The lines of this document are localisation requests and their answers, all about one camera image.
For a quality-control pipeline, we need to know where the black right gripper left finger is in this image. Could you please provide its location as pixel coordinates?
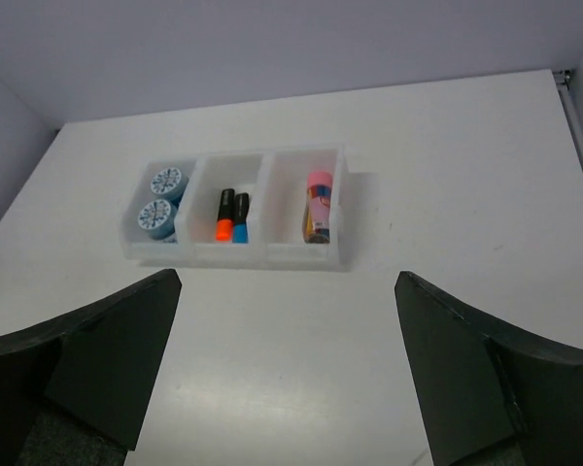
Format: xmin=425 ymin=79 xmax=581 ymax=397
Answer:
xmin=0 ymin=269 xmax=182 ymax=465

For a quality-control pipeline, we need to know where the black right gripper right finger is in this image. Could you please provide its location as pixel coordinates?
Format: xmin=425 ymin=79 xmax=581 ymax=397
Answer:
xmin=394 ymin=272 xmax=583 ymax=465

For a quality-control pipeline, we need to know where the blue cleaning gel jar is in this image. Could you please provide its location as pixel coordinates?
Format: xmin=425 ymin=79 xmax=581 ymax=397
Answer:
xmin=137 ymin=198 xmax=178 ymax=241
xmin=150 ymin=166 xmax=189 ymax=205

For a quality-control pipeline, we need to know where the orange highlighter with black cap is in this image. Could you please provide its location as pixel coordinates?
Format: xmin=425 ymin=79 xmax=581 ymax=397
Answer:
xmin=215 ymin=188 xmax=235 ymax=242

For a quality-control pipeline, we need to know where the blue highlighter with black cap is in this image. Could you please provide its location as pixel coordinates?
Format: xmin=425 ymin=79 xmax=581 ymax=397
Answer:
xmin=232 ymin=192 xmax=250 ymax=244

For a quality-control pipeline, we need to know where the pink tube of coloured pens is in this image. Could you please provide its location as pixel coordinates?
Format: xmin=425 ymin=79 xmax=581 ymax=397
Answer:
xmin=302 ymin=171 xmax=333 ymax=244

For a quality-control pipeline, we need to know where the clear three-compartment plastic organizer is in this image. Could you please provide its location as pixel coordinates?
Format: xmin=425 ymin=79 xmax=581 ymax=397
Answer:
xmin=120 ymin=144 xmax=348 ymax=271

